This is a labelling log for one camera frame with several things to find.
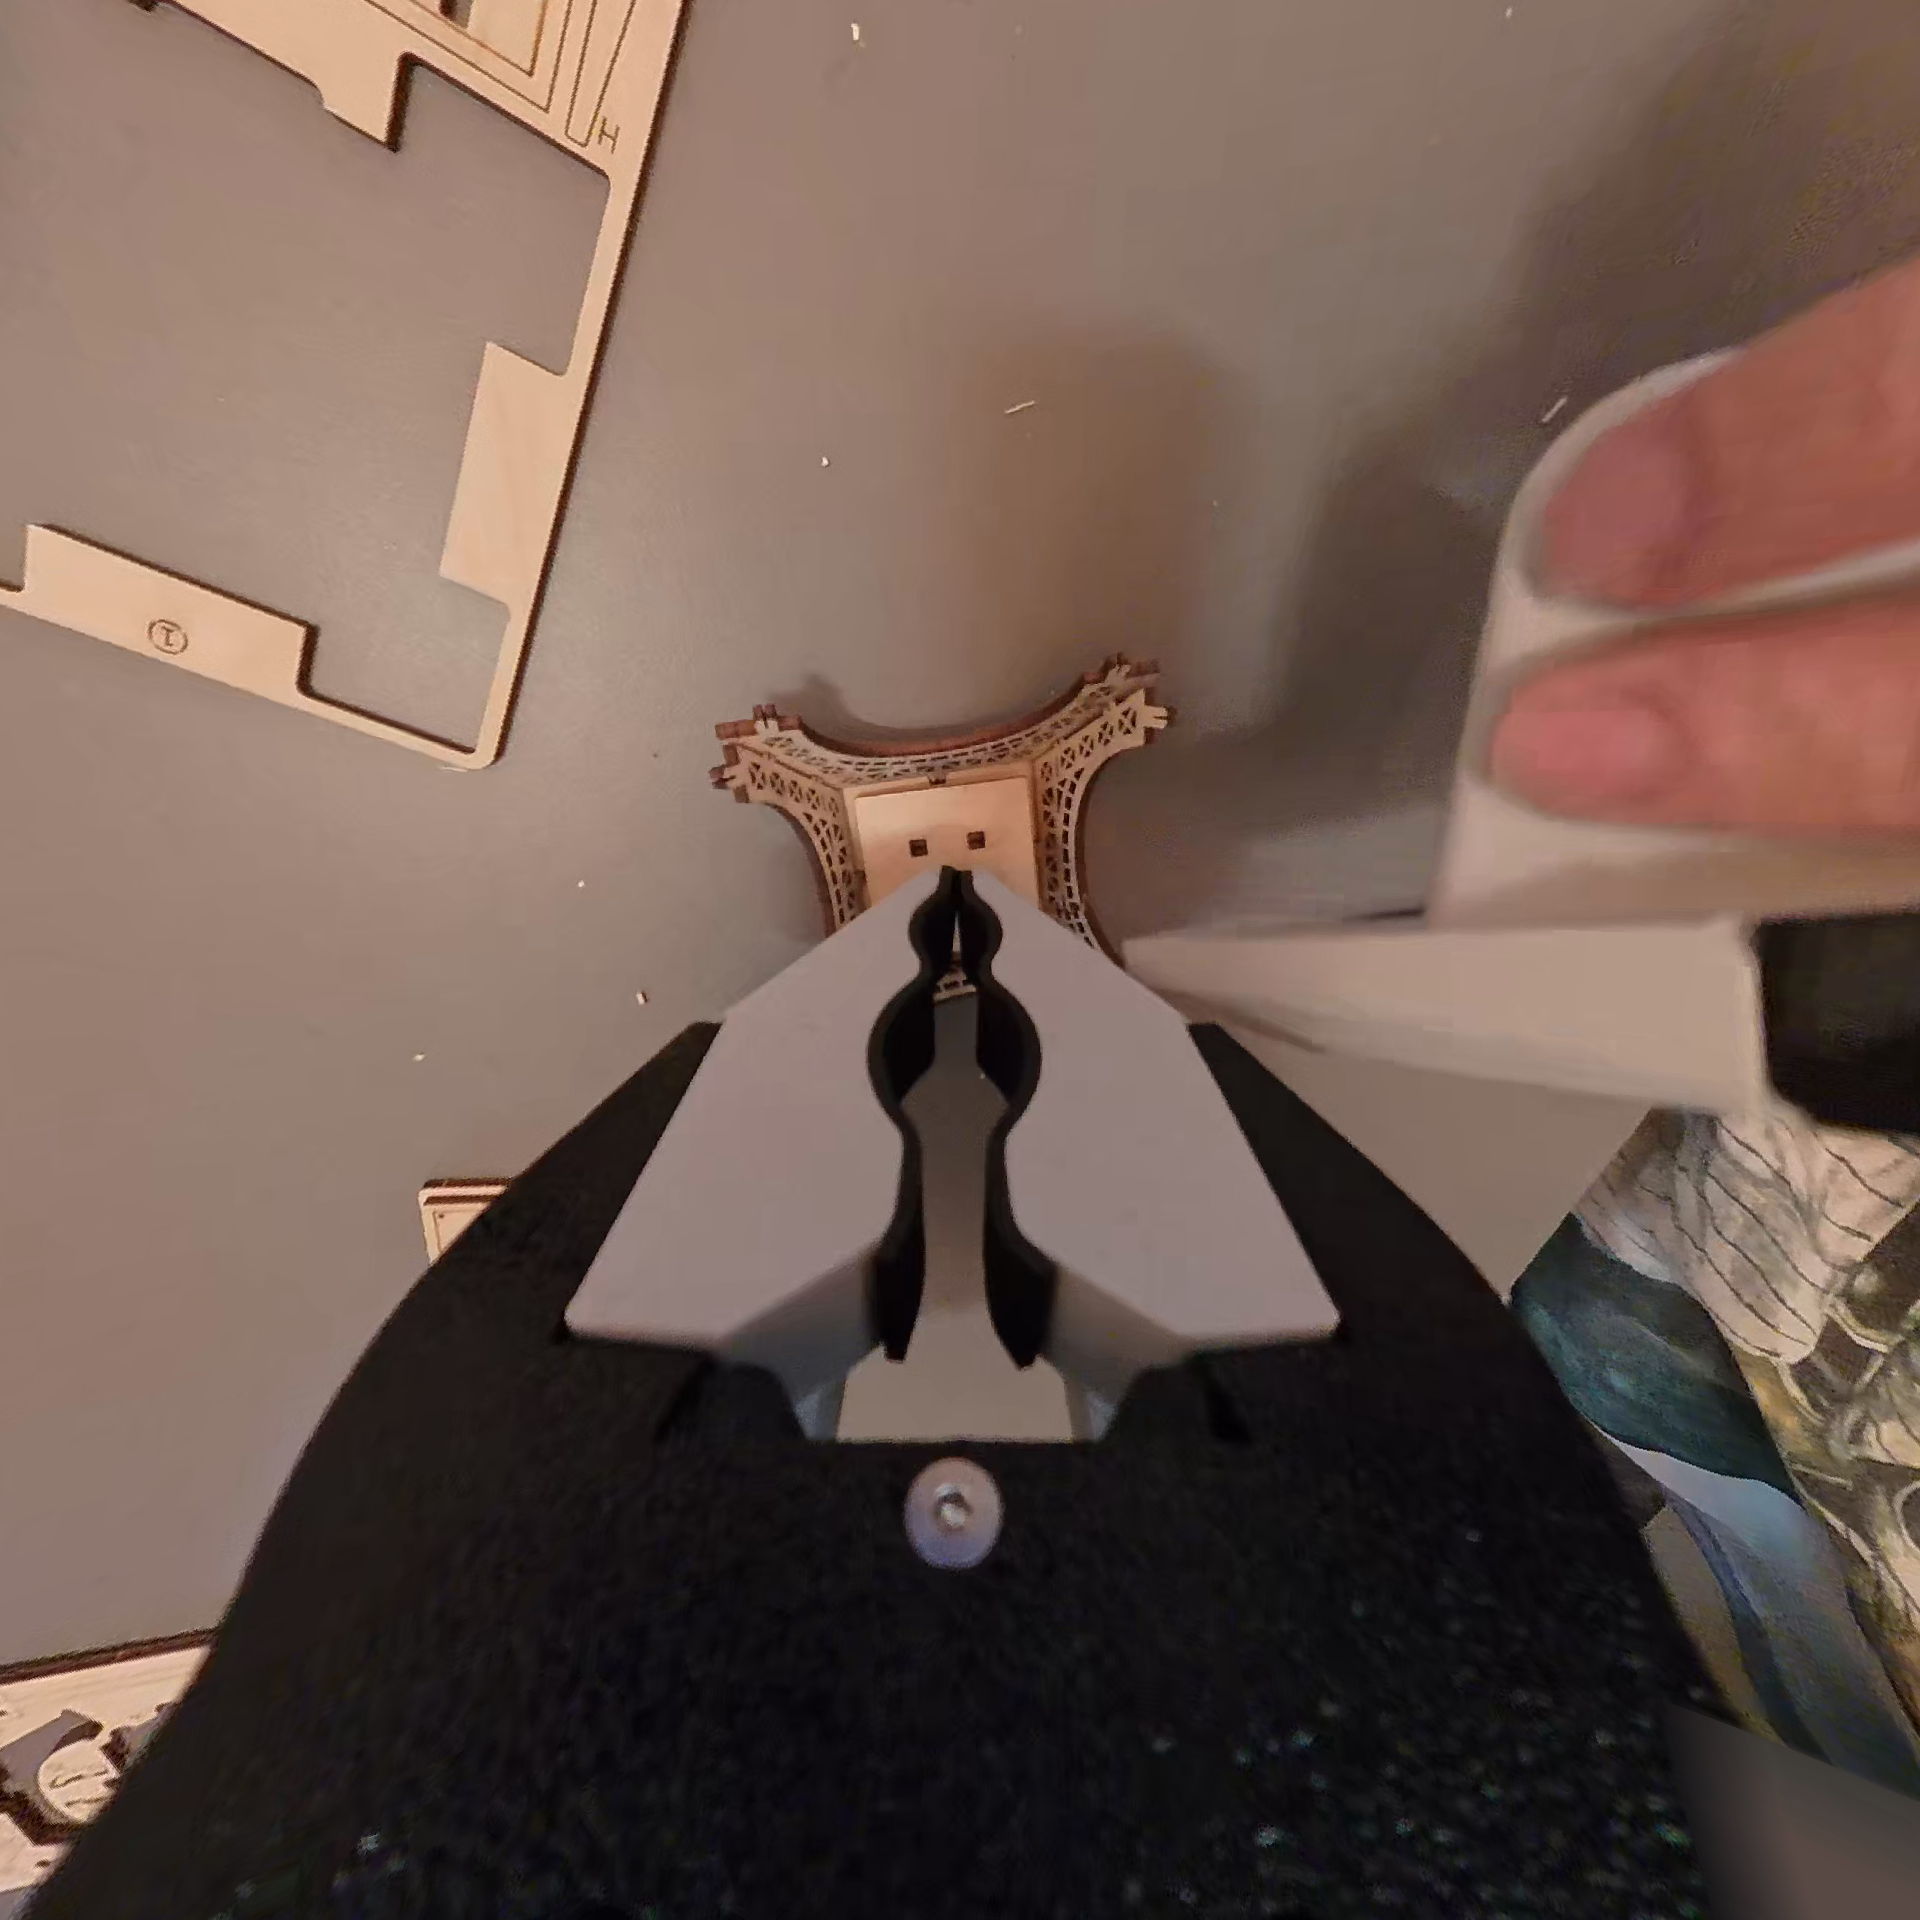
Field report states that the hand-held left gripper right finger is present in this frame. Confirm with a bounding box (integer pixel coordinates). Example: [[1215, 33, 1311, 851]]
[[949, 868, 1342, 1442]]

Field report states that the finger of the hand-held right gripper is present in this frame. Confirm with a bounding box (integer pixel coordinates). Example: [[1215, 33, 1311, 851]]
[[1121, 914, 1775, 1115]]

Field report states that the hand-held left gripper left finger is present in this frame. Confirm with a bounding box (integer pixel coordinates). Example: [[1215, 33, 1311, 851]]
[[562, 868, 966, 1442]]

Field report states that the wooden lattice tower base model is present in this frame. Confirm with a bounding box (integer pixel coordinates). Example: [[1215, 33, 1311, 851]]
[[712, 651, 1172, 999]]

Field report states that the grey desk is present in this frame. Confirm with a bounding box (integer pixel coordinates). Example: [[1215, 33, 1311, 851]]
[[0, 0, 1920, 1654]]

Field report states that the person's right hand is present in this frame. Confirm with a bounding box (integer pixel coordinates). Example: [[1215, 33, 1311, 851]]
[[1494, 253, 1920, 844]]

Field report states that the wooden cross connector piece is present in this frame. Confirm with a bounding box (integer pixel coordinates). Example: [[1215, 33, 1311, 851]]
[[420, 1178, 513, 1263]]

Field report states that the mostly empty wooden puzzle sheet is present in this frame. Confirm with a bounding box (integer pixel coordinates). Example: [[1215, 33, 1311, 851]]
[[0, 0, 692, 773]]

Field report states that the wooden sheet with flower cutouts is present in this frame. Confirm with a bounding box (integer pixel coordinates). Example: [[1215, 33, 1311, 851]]
[[0, 1634, 214, 1877]]

